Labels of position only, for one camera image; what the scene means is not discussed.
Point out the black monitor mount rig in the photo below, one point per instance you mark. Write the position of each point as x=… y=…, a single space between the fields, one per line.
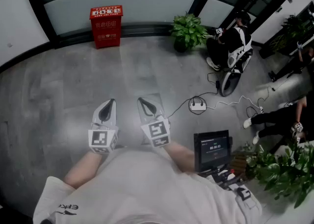
x=223 y=175

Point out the person's left forearm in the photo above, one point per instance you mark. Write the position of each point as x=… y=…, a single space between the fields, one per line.
x=83 y=169

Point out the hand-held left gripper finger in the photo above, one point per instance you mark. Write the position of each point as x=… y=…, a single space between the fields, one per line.
x=113 y=115
x=96 y=117

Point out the black monitor screen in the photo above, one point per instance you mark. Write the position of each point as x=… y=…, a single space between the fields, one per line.
x=212 y=149

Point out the brown wooden planter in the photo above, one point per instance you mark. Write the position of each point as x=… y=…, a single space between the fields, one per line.
x=238 y=163

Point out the tall green plant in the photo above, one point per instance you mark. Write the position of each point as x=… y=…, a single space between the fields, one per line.
x=294 y=32

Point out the person's white shirt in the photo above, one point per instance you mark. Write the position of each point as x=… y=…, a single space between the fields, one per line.
x=147 y=183

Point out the white curved seat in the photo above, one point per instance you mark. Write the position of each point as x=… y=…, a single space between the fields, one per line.
x=230 y=83

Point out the green potted plant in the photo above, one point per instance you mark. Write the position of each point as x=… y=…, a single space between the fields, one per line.
x=187 y=30

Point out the large leafy green plant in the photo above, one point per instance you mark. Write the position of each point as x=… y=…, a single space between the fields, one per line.
x=284 y=174

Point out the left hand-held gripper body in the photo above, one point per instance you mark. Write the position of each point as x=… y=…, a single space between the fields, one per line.
x=99 y=138

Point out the person's right forearm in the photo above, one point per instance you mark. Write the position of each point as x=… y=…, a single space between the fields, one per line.
x=181 y=156

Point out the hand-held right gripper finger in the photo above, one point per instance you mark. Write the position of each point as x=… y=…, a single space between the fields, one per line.
x=158 y=111
x=142 y=114

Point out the white power strip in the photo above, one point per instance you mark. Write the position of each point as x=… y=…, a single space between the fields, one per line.
x=198 y=106

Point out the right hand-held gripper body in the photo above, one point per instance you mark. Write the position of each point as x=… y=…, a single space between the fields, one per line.
x=155 y=131

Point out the white wall switch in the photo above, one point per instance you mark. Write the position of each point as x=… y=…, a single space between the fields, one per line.
x=9 y=44

